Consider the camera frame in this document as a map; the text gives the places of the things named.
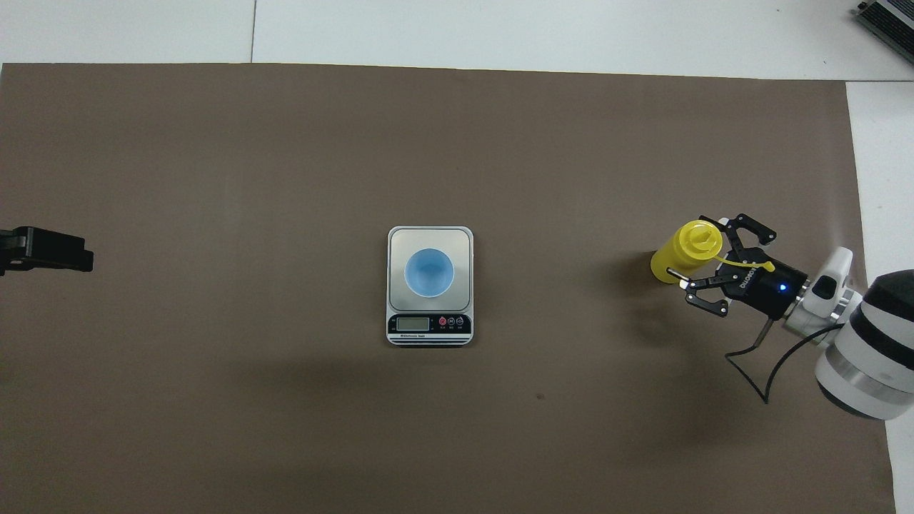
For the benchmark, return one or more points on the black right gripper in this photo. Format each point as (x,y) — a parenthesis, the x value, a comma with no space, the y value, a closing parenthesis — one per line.
(767,285)

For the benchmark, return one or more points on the yellow squeeze seasoning bottle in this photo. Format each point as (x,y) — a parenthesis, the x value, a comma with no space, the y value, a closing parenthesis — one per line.
(675,257)

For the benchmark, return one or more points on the light blue plastic cup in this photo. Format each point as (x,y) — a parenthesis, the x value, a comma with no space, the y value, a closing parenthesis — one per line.
(429,273)

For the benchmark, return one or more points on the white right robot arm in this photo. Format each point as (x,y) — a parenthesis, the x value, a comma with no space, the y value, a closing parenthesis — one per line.
(867,357)

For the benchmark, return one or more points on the silver digital kitchen scale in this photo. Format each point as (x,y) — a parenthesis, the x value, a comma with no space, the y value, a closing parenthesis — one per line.
(429,325)

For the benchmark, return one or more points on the grey finned metal box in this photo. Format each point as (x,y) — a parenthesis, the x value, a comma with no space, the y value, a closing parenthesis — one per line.
(892,25)

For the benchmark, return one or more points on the brown paper table mat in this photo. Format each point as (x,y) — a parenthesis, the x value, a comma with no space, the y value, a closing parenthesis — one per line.
(457,428)

